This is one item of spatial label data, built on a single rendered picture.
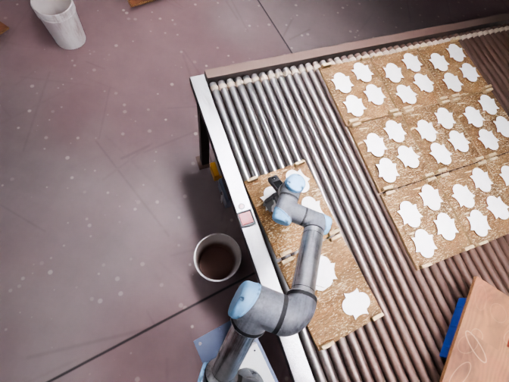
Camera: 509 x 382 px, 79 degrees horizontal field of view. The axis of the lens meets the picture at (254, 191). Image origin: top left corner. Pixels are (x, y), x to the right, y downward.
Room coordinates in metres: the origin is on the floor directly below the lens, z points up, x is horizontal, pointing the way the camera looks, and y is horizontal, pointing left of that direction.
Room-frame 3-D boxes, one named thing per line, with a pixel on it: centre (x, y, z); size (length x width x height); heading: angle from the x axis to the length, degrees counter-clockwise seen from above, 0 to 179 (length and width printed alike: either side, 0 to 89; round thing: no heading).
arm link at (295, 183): (0.51, -0.13, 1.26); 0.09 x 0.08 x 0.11; 1
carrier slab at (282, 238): (0.55, -0.20, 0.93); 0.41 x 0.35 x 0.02; 45
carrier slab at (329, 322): (0.25, -0.50, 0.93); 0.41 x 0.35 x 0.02; 46
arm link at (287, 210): (0.41, -0.15, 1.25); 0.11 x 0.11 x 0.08; 1
